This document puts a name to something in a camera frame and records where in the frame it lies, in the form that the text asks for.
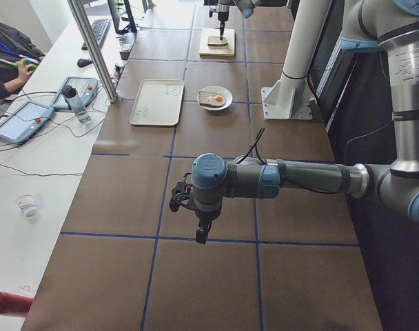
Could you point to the black box on desk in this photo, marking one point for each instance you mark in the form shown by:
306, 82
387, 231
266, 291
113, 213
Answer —
125, 51

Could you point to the seated person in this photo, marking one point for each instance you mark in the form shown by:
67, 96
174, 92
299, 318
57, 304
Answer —
18, 57

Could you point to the wooden cutting board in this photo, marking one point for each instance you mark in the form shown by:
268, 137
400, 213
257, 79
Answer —
227, 51

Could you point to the near teach pendant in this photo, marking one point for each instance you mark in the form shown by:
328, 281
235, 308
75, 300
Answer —
27, 120

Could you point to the paper cup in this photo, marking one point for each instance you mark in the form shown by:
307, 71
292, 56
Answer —
28, 207

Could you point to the black computer mouse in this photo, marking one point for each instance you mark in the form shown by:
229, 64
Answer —
81, 63

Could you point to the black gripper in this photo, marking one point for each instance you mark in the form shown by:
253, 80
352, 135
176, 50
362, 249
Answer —
223, 14
205, 216

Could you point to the clear water bottle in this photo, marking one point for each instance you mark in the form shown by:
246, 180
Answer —
75, 103

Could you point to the aluminium frame post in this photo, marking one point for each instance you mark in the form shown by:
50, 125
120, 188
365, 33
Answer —
85, 29

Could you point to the white mounting column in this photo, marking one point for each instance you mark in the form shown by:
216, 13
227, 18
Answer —
288, 98

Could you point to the cream bear tray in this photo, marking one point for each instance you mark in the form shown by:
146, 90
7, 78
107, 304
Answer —
158, 103

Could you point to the black keyboard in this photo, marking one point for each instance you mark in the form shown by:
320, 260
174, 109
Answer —
100, 29

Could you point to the brown bread slice on plate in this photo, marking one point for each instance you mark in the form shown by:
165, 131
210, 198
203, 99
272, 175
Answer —
202, 97

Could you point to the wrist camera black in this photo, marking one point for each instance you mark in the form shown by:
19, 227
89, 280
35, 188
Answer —
182, 195

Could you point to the fried egg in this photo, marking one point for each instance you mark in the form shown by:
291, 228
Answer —
215, 100

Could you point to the white bread slice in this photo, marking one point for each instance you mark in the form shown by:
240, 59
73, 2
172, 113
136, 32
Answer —
215, 41

